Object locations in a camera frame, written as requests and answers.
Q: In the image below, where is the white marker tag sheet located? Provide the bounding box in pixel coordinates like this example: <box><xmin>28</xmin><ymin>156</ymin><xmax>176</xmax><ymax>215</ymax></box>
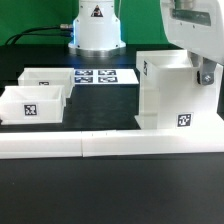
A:
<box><xmin>74</xmin><ymin>69</ymin><xmax>138</xmax><ymax>85</ymax></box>

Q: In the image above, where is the white drawer box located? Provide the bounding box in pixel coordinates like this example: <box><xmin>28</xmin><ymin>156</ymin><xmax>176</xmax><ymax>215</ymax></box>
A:
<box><xmin>0</xmin><ymin>85</ymin><xmax>66</xmax><ymax>125</ymax></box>
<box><xmin>18</xmin><ymin>68</ymin><xmax>75</xmax><ymax>98</ymax></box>

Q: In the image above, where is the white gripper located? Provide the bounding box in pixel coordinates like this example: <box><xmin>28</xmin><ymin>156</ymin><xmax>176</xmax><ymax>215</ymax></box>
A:
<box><xmin>160</xmin><ymin>0</ymin><xmax>224</xmax><ymax>85</ymax></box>

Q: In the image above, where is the white fence segment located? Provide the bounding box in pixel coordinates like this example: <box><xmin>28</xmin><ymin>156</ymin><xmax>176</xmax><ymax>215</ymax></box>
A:
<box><xmin>0</xmin><ymin>132</ymin><xmax>82</xmax><ymax>159</ymax></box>
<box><xmin>82</xmin><ymin>129</ymin><xmax>224</xmax><ymax>157</ymax></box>

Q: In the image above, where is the white front fence right segment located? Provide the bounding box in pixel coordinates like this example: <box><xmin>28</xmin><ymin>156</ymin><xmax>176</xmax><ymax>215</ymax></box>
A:
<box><xmin>82</xmin><ymin>129</ymin><xmax>224</xmax><ymax>157</ymax></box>

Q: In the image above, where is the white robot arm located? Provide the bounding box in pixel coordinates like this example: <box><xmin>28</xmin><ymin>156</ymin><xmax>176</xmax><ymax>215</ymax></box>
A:
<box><xmin>69</xmin><ymin>0</ymin><xmax>224</xmax><ymax>65</ymax></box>

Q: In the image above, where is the white front fence left segment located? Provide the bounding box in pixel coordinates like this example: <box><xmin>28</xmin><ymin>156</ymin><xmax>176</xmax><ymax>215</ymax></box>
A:
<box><xmin>0</xmin><ymin>132</ymin><xmax>82</xmax><ymax>159</ymax></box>

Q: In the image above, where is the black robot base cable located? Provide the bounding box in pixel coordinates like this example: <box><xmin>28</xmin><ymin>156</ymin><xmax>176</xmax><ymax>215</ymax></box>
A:
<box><xmin>4</xmin><ymin>23</ymin><xmax>75</xmax><ymax>46</ymax></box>

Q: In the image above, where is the white drawer cabinet frame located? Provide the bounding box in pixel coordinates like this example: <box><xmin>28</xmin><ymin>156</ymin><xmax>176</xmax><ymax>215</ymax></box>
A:
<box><xmin>135</xmin><ymin>50</ymin><xmax>224</xmax><ymax>129</ymax></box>

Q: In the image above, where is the white rear drawer box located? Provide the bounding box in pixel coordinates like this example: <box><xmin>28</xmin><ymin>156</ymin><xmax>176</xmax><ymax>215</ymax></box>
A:
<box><xmin>18</xmin><ymin>68</ymin><xmax>75</xmax><ymax>98</ymax></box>

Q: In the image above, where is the white front drawer box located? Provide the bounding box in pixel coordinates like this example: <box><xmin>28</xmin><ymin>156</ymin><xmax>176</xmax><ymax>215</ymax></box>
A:
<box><xmin>0</xmin><ymin>85</ymin><xmax>66</xmax><ymax>125</ymax></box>

